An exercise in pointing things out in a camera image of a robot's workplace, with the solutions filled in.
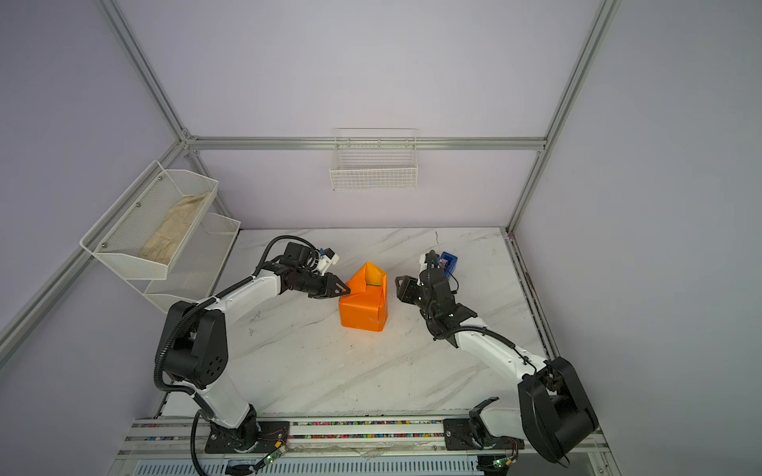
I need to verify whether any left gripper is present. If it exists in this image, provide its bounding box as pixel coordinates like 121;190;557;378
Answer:
292;272;350;301

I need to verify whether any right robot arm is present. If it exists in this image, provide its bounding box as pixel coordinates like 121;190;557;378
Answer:
395;268;598;464

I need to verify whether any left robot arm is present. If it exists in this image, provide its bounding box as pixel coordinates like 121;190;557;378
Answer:
153;235;350;449

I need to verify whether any blue tape dispenser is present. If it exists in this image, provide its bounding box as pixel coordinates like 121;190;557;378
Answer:
440;252;458;278

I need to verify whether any white lower mesh shelf bin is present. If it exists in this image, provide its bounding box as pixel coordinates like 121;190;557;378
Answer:
143;212;240;313

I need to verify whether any white mesh shelf bin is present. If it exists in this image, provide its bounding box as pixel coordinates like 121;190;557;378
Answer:
143;212;240;313
79;162;218;281

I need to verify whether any beige cloth in bin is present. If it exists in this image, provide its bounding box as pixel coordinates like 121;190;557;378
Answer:
139;192;210;265

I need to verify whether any white upper mesh shelf bin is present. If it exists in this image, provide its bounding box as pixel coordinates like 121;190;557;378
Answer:
79;162;218;281

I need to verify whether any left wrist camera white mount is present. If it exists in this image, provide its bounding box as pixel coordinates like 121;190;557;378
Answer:
316;248;339;276

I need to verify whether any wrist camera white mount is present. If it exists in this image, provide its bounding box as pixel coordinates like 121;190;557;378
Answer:
419;250;441;272
316;248;339;276

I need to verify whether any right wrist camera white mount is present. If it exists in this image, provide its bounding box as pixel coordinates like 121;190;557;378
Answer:
419;250;441;272

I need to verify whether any white wire wall basket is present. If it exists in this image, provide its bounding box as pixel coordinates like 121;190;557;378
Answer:
329;128;419;192

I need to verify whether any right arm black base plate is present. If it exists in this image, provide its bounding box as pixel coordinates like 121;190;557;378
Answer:
443;418;525;451

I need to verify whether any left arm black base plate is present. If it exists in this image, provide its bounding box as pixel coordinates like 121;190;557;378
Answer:
204;420;291;454

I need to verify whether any aluminium frame rail front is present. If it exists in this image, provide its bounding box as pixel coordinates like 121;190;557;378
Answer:
109;416;620;475

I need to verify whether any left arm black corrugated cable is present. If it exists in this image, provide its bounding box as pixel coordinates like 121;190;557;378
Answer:
153;234;319;476

